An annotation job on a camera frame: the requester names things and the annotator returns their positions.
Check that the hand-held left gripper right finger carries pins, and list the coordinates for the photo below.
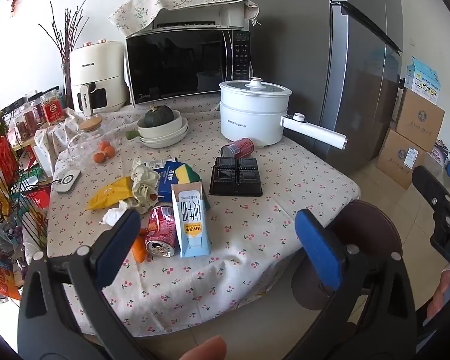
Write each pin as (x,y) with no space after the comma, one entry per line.
(318,245)

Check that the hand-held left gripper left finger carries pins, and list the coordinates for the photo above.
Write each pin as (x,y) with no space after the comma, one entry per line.
(120,242)

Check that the orange carrot piece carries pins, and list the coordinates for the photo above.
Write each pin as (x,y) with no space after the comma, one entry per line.
(139,251)

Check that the white tissue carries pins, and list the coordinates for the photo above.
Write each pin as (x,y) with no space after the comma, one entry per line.
(114,213)

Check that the crushed red can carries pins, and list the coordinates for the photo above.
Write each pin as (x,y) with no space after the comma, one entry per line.
(162,228)

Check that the yellow packet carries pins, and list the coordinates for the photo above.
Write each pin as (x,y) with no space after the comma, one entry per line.
(108,195)

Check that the white paper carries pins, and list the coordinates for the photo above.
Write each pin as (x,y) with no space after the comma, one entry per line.
(144,183)

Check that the white and blue milk carton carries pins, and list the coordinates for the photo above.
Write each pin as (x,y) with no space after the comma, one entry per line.
(191,221)

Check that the yellow and green sponge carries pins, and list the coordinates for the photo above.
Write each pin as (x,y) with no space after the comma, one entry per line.
(187,174)

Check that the black plastic tray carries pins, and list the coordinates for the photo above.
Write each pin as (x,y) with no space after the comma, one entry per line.
(236,178)

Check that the red soda can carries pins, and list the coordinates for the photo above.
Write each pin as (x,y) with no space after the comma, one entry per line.
(242,148)

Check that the person's right hand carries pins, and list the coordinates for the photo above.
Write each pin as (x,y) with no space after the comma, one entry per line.
(440,294)

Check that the person's left hand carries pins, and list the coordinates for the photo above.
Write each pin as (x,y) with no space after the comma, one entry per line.
(206,350)

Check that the purple package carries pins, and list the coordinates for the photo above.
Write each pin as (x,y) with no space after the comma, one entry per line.
(442,153)

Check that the cherry print tablecloth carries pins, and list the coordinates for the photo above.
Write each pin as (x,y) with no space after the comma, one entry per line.
(247,225)

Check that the white flat device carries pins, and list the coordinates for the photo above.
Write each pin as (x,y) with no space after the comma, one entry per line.
(67,180)

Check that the small orange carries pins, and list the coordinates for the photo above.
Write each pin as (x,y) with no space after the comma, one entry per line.
(104,145)
(110,151)
(99,157)

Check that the red box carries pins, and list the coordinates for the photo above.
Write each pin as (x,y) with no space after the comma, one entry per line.
(39,198)

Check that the blue and white box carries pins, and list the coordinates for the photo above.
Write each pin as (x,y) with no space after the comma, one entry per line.
(423,78)

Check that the cream plate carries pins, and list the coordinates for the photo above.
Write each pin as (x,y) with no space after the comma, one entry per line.
(180,131)
(165,144)

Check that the glass jar with wooden lid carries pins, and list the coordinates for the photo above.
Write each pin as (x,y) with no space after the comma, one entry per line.
(88,138)

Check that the dark green pumpkin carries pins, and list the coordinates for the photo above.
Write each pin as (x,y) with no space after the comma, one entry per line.
(158,118)

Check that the white electric pot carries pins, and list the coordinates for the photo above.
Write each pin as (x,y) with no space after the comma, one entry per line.
(247,122)

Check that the red label glass jar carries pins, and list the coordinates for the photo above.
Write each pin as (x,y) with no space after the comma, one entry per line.
(22,125)
(35,114)
(53,108)

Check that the glass vase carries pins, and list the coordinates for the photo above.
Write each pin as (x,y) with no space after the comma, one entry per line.
(65,86)

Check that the glass pot lid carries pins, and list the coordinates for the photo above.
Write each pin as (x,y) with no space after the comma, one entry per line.
(255,82)

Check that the grey refrigerator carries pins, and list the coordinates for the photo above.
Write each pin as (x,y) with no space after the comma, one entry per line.
(303,63)

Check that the cream air fryer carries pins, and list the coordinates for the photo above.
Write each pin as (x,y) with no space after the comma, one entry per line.
(97,62)

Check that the black microwave oven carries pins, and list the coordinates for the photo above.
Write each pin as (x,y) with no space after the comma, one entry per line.
(180,63)

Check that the dried branches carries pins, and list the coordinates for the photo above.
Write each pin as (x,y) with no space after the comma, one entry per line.
(67,33)

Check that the floral cover cloth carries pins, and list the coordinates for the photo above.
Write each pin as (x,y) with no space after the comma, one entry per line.
(180,0)

